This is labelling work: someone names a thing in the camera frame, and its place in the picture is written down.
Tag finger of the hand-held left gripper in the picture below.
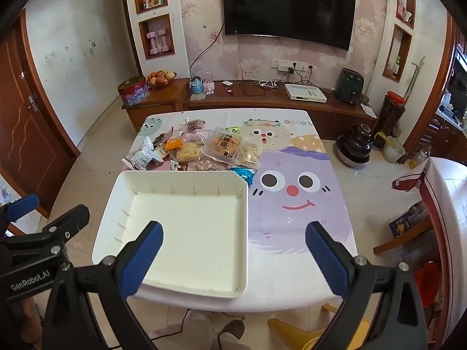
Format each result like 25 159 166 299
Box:
0 204 90 253
0 194 40 233

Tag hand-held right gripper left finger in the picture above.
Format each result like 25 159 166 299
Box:
44 220 165 350

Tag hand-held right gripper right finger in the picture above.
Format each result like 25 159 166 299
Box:
306 220 427 350

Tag white plastic tray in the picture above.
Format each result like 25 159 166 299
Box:
92 170 249 299

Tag grey white snack packet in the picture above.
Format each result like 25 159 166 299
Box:
123 136 165 171

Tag blue snack packet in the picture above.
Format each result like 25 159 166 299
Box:
233 167 255 185

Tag pale puffed snack pack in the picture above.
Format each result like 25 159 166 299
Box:
235 142 264 167

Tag printed cartoon tablecloth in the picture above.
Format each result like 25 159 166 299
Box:
124 108 358 313

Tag brown wooden door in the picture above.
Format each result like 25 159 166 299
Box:
0 11 80 210

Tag blue cardboard box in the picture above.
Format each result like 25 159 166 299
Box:
388 204 430 240

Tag red bucket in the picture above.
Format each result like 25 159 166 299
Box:
414 262 442 309

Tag person's shoe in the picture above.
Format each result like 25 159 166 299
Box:
218 319 246 344

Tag dark ceramic jar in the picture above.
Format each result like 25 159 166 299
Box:
336 124 376 169

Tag white bucket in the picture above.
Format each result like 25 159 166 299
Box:
382 136 407 164

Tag yellow oil bottle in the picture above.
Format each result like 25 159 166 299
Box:
409 146 431 170

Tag red blue tin box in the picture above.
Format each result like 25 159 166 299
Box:
117 76 150 107

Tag dark container with red lid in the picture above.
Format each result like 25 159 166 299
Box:
377 91 407 136

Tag white set-top box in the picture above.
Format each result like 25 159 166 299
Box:
284 83 328 103

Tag bowl of fruit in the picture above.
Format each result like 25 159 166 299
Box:
147 69 178 90

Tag dark air fryer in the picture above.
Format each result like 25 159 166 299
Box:
335 67 363 105

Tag wooden television cabinet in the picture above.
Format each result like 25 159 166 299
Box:
122 78 380 141

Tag blue snow globe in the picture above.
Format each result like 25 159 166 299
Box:
189 76 205 97

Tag cartoon wall sticker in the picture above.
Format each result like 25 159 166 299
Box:
0 175 20 205

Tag tangle of cables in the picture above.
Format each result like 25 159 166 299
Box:
239 69 314 97

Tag white wall sockets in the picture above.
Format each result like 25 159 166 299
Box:
271 58 315 72

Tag white mop handle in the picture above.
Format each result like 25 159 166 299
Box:
404 56 426 96

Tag black television cable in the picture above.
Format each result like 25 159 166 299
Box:
189 22 225 81

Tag black wall television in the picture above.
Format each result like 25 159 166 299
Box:
222 0 357 51

